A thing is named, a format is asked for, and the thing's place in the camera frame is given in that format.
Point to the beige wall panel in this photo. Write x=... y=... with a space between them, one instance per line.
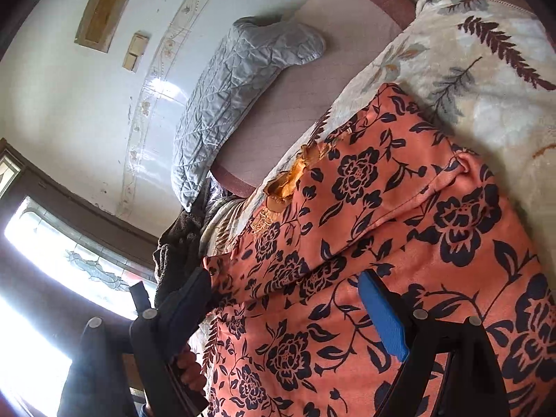
x=99 y=23

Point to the stained glass window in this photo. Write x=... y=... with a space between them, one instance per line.
x=62 y=262

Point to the person's left hand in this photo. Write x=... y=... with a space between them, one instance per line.
x=190 y=372

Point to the pink headboard cushion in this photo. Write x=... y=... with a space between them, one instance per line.
x=355 y=32

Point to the cream leaf print blanket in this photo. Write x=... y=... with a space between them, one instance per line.
x=483 y=70

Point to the dark brown fleece blanket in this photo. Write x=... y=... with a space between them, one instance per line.
x=177 y=252

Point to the beige wall switch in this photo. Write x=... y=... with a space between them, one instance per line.
x=135 y=51

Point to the orange floral blouse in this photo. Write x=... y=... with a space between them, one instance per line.
x=385 y=191

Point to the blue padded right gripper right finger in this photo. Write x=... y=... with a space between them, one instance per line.
x=472 y=384

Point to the grey quilted pillow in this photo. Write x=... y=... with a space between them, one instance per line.
x=248 y=60

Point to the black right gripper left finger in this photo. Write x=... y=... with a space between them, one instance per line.
x=97 y=384

